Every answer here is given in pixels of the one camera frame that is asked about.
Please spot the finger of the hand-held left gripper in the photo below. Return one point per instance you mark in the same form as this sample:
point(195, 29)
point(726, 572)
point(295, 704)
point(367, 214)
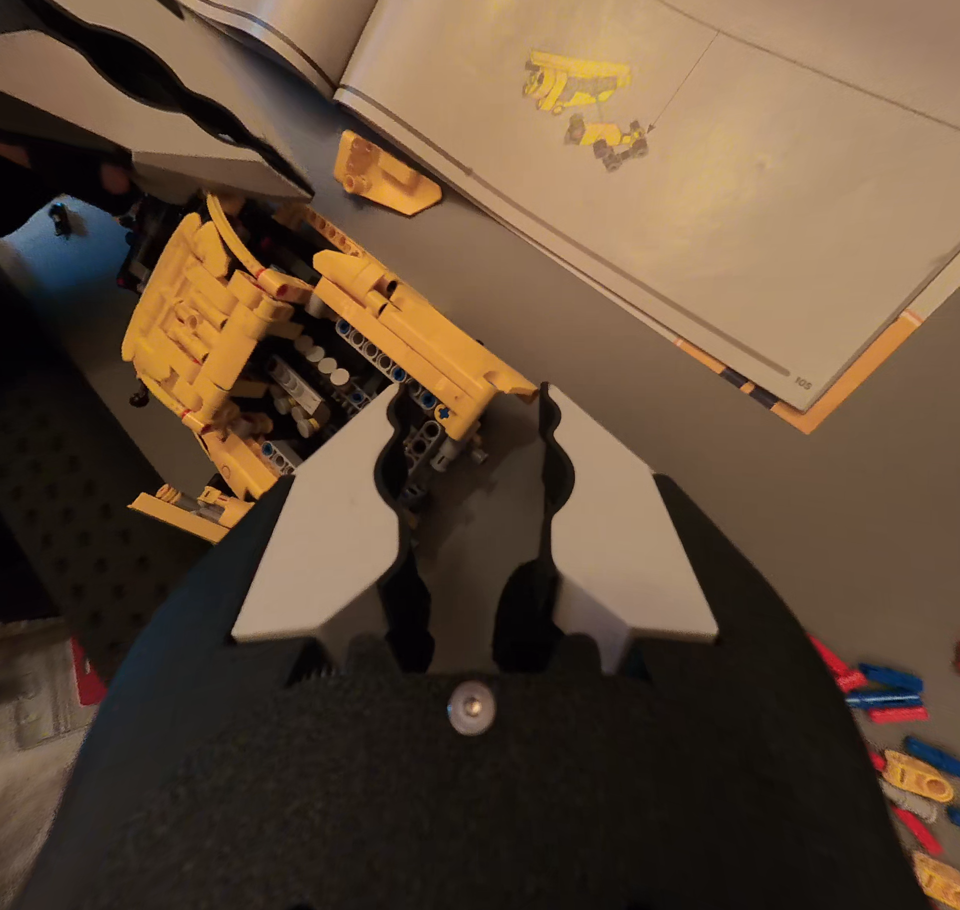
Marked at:
point(135, 2)
point(150, 137)

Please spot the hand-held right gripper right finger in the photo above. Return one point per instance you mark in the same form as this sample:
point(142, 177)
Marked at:
point(630, 550)

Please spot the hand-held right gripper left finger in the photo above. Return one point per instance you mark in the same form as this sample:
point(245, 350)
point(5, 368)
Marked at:
point(323, 550)

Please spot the grey desk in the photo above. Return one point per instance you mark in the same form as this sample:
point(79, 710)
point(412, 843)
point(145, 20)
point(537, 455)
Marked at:
point(675, 475)

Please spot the yellow toy brick car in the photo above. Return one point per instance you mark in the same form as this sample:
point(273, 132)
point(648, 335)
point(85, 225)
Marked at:
point(195, 325)

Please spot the red white packet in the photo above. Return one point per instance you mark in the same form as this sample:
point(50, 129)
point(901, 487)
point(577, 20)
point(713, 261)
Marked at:
point(45, 685)

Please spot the scattered small brick pieces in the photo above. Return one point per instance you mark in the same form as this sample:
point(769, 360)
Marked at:
point(900, 730)

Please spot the open instruction booklet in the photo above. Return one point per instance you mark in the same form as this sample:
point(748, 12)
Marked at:
point(675, 130)

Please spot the small yellow brick bracket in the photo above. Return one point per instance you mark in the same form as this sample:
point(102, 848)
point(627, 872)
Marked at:
point(383, 175)

